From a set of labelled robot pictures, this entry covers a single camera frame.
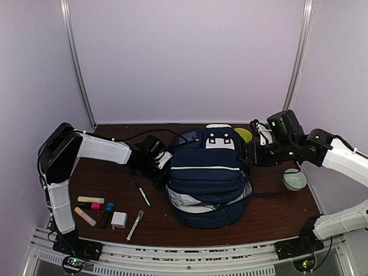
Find blue white pen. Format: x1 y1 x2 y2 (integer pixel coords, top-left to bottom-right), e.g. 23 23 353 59
135 181 152 207

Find navy blue student backpack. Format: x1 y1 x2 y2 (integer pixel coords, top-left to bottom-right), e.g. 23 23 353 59
164 123 281 229

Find lime green bowl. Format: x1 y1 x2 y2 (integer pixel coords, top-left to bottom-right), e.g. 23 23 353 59
234 128 253 143

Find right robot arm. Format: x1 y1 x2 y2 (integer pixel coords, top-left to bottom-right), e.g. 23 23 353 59
238 110 367 254

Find teal patterned ceramic bowl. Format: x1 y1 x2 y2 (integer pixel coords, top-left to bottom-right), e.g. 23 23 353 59
283 168 307 191

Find aluminium front rail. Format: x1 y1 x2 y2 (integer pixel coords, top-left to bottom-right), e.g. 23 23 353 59
24 225 354 276

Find aluminium frame post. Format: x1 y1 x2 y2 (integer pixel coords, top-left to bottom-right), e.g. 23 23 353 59
282 0 315 111
60 0 97 129

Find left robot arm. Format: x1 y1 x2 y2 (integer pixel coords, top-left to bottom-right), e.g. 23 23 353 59
36 122 173 255

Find pink highlighter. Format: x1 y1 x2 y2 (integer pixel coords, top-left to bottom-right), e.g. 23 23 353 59
77 202 101 210

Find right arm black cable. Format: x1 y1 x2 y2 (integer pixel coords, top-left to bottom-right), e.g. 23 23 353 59
330 134 368 160

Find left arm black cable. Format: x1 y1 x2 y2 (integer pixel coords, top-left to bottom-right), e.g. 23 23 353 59
74 128 199 144

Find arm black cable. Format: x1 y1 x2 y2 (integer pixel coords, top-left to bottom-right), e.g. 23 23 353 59
330 134 368 160
74 128 199 144

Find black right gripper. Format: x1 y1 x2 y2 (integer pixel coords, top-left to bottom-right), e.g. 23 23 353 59
236 140 297 168

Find aluminium frame post right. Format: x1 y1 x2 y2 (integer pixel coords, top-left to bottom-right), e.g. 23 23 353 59
282 0 315 111

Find blue cap marker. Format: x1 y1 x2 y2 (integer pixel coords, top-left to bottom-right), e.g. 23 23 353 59
99 203 114 228

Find aluminium frame post left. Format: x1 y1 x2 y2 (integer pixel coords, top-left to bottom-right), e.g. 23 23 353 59
60 0 97 129

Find beige highlighter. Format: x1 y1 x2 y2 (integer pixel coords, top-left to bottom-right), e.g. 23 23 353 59
74 207 97 227

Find white power adapter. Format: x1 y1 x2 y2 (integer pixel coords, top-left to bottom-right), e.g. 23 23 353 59
111 212 128 230

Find yellow highlighter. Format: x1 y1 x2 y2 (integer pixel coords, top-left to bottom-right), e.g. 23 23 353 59
77 196 105 204

